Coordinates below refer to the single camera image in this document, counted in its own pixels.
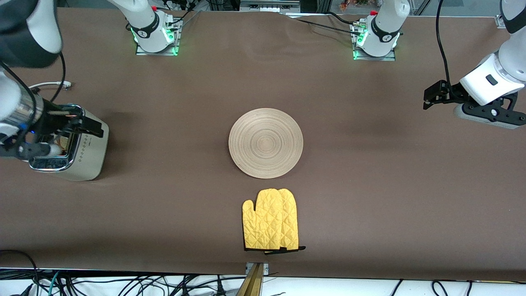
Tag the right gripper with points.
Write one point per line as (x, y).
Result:
(52, 121)

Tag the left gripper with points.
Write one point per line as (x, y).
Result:
(446, 94)

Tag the slice of bread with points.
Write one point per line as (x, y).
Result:
(62, 144)

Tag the round light wooden plate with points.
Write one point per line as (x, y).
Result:
(266, 143)

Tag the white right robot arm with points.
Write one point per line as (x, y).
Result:
(24, 33)

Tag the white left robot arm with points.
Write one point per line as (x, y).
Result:
(384, 28)

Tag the cream and chrome toaster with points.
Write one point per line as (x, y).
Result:
(92, 156)

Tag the silver aluminium corner profile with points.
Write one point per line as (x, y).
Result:
(499, 21)

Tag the colourful background item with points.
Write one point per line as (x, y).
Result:
(353, 4)

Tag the yellow quilted oven mitt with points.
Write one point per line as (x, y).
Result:
(291, 218)
(263, 222)

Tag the grey background box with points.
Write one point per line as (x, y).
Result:
(269, 5)

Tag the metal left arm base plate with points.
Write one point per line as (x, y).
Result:
(374, 58)

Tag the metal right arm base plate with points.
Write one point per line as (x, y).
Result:
(156, 53)

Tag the gold aluminium rail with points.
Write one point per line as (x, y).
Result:
(252, 283)

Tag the silver rail bracket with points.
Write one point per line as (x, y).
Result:
(267, 269)

